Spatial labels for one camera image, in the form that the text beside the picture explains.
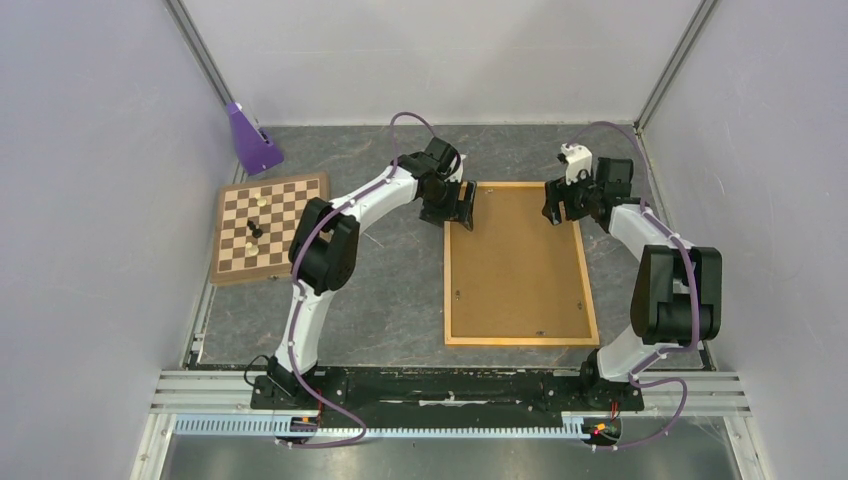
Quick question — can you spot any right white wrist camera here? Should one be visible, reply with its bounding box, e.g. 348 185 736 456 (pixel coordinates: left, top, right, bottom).
557 143 593 185

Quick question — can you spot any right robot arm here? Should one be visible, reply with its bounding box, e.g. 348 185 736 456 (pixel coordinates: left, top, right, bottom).
542 148 722 409

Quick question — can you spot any purple plastic stand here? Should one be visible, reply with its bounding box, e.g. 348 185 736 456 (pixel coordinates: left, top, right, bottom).
226 102 284 176

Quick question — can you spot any brown frame backing board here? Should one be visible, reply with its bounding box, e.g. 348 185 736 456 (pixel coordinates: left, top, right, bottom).
450 186 594 340

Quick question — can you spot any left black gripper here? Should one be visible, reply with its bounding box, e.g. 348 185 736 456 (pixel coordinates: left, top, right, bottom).
421 177 477 232

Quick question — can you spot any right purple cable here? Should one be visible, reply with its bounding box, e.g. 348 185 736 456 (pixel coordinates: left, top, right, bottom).
569 121 704 453

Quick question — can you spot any purple cable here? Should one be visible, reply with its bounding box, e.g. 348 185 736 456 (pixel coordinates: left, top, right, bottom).
569 121 704 453
278 111 439 452

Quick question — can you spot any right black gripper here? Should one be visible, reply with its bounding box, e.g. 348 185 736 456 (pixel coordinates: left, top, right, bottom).
542 166 602 225

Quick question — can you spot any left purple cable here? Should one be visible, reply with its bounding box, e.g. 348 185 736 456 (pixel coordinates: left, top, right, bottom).
278 111 439 452

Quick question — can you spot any wooden picture frame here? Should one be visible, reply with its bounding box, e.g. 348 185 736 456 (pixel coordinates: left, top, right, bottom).
442 181 602 348

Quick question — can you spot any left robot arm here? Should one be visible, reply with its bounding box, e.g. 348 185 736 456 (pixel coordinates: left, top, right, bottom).
266 138 476 408

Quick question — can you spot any black chess piece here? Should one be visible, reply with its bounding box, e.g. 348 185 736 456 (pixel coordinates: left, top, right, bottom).
246 220 264 239

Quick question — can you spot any wooden chessboard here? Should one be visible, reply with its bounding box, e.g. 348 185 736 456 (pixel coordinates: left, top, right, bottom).
209 172 330 286

